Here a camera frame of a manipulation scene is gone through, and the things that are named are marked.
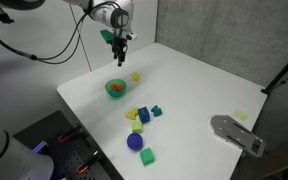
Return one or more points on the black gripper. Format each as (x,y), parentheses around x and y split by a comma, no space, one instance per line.
(120,38)

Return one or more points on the orange plastic toy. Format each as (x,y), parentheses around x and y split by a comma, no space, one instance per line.
(115,87)

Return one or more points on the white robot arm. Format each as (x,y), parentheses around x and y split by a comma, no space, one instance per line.
(109,13)

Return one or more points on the yellow plastic toy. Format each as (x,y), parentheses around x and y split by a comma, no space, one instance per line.
(131,114)
(135,77)

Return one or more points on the green plastic bowl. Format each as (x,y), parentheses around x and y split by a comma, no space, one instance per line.
(115,92)

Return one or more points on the teal plastic toy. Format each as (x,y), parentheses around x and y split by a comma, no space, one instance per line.
(156,110)

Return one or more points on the blue ridged round toy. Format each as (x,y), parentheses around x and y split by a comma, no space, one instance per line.
(135,141)

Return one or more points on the dark blue plastic block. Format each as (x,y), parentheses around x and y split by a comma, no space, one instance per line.
(144,114)

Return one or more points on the light green plastic block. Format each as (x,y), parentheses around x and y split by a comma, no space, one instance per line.
(137,127)

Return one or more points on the orange black spring clamp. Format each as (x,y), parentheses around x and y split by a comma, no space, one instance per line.
(89,162)
(70,133)

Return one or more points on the green plastic cube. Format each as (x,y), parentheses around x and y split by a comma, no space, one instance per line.
(147,156)

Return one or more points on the black perforated mounting board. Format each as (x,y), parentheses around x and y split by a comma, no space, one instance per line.
(67,156)

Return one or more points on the pale yellow tape piece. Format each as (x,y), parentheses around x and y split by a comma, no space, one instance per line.
(240,115)

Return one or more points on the black tripod stand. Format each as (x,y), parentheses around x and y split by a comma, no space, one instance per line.
(284,68)

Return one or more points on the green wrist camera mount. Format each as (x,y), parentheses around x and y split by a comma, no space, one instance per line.
(106,36)

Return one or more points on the grey metal bracket plate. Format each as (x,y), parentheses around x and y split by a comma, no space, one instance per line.
(237,135)

